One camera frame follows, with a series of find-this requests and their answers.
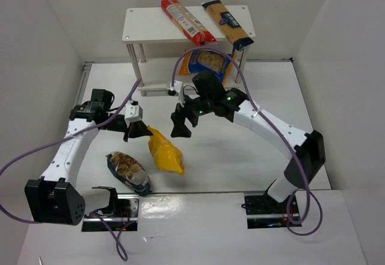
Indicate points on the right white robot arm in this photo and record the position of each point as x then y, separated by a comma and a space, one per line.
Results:
305, 151

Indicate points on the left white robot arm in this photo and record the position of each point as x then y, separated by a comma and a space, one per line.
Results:
53, 198

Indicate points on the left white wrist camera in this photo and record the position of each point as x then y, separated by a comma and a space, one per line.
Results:
133, 112

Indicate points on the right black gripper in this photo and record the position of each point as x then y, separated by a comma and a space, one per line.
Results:
183, 114

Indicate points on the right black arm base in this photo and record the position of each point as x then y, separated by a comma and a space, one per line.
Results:
262, 212

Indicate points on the dark mixed pasta bag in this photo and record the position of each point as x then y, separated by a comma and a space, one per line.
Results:
130, 172

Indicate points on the blue yellow pasta bag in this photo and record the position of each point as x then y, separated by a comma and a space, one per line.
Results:
198, 61

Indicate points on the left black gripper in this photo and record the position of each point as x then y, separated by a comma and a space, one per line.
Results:
129, 129

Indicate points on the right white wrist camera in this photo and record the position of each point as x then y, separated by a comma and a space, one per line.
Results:
176, 89

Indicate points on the tan and blue spaghetti package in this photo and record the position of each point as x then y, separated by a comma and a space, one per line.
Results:
228, 24

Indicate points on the yellow macaroni bag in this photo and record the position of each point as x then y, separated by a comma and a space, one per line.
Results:
167, 157

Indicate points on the white two-tier shelf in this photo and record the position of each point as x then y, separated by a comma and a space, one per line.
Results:
151, 26

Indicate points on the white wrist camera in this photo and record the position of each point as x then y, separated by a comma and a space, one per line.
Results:
133, 112
176, 89

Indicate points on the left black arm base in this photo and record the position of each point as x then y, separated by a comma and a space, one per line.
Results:
124, 216

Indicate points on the red spaghetti package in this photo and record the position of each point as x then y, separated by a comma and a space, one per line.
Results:
187, 23

